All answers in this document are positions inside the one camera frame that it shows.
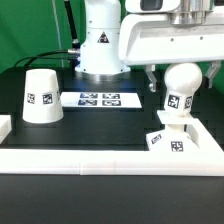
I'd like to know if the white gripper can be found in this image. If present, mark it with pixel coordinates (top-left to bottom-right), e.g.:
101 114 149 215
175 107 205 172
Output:
119 0 224 92

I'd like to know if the white lamp bulb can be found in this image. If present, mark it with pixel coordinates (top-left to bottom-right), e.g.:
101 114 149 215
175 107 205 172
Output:
164 63 202 116

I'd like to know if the white lamp base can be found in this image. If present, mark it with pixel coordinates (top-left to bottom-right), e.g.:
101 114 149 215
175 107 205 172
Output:
146 110 199 152

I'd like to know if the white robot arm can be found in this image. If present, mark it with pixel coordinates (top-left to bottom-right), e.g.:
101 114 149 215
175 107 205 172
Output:
76 0 224 90

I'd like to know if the white lamp shade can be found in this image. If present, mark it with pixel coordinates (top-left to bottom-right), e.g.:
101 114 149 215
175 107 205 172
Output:
22 69 63 124

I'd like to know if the white U-shaped fence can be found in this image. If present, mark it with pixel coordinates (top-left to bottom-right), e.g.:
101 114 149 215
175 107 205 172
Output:
0 117 224 176

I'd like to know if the white marker plate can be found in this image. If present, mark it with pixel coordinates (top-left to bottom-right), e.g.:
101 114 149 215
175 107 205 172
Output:
61 92 141 108

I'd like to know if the black cable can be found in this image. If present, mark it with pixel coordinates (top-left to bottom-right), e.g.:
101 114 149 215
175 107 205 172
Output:
13 0 81 68

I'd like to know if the grey thin cable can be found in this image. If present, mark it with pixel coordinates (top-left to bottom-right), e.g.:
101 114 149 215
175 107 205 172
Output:
52 0 66 69

